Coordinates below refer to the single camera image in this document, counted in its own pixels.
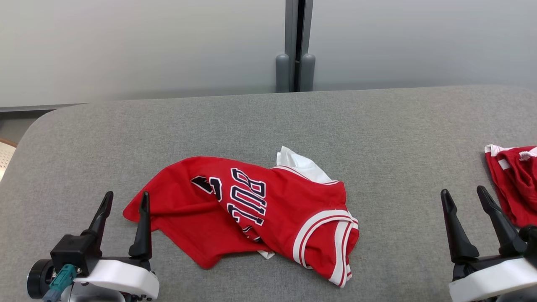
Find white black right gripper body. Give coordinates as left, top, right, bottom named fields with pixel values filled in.
left=448, top=253, right=537, bottom=302

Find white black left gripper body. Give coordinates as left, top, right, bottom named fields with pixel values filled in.
left=74, top=256, right=160, bottom=300

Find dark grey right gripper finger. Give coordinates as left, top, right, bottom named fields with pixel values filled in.
left=441, top=189, right=480, bottom=264
left=477, top=186, right=527, bottom=258

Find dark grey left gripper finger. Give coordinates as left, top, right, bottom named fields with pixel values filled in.
left=82, top=191, right=114, bottom=248
left=128, top=192, right=153, bottom=259

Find red shorts with white stripe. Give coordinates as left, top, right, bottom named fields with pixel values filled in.
left=484, top=144, right=537, bottom=228

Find white woven laundry basket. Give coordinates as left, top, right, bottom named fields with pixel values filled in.
left=0, top=138, right=18, bottom=182

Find red basketball jersey with lettering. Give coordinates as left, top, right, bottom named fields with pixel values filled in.
left=123, top=146, right=360, bottom=289

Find left black cable teal plug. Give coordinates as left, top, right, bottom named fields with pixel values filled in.
left=42, top=264, right=78, bottom=302

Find grey partition post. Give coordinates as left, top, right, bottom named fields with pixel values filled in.
left=275, top=0, right=316, bottom=93

